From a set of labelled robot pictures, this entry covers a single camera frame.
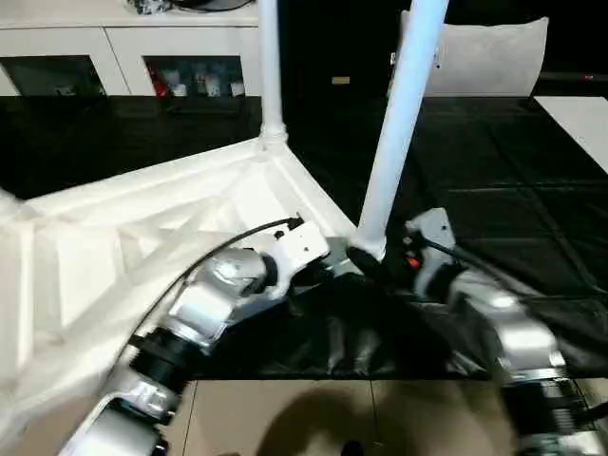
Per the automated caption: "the white flat board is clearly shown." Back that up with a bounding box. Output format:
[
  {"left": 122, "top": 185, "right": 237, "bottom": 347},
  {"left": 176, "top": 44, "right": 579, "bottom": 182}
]
[{"left": 534, "top": 96, "right": 608, "bottom": 166}]

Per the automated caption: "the red box in cabinet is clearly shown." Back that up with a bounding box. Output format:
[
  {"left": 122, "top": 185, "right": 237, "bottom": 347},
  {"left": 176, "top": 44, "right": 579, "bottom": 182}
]
[{"left": 150, "top": 66, "right": 168, "bottom": 98}]

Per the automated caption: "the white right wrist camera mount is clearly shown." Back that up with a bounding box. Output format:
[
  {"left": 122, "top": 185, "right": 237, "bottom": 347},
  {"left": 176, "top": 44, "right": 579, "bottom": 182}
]
[{"left": 405, "top": 206, "right": 461, "bottom": 292}]

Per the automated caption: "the round grey appliance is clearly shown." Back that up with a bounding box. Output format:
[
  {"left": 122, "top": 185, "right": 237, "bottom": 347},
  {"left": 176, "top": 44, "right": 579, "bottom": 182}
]
[{"left": 173, "top": 0, "right": 256, "bottom": 11}]

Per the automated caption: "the black work mat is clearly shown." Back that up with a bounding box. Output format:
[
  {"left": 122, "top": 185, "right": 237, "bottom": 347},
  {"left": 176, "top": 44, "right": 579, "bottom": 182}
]
[{"left": 0, "top": 93, "right": 608, "bottom": 381}]

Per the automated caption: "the grey cushion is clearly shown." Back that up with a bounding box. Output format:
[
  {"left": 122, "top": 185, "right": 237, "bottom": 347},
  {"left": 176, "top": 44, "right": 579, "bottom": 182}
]
[{"left": 392, "top": 9, "right": 550, "bottom": 99}]

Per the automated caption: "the white cabinet with glass doors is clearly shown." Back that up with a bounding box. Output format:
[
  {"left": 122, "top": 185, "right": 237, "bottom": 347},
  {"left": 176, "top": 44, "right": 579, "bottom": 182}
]
[{"left": 0, "top": 0, "right": 266, "bottom": 99}]

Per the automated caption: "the tall black cabinet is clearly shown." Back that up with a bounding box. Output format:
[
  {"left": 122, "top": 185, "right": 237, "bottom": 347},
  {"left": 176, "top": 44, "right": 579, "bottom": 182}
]
[{"left": 263, "top": 0, "right": 406, "bottom": 99}]

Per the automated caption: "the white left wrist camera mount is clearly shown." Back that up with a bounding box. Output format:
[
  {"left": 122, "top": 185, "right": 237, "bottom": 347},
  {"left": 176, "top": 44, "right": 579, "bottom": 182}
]
[{"left": 271, "top": 219, "right": 333, "bottom": 299}]

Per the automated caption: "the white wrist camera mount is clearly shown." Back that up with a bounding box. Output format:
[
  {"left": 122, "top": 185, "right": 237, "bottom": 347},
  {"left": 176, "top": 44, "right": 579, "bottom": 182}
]
[
  {"left": 271, "top": 219, "right": 333, "bottom": 299},
  {"left": 405, "top": 206, "right": 461, "bottom": 292}
]

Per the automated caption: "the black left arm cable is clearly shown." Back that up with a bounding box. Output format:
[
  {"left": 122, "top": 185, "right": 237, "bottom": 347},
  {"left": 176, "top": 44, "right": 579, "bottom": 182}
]
[{"left": 126, "top": 216, "right": 306, "bottom": 344}]

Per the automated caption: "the white plastic table top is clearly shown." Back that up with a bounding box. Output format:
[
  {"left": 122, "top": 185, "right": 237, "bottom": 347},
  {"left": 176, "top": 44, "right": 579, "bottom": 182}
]
[{"left": 0, "top": 131, "right": 368, "bottom": 417}]

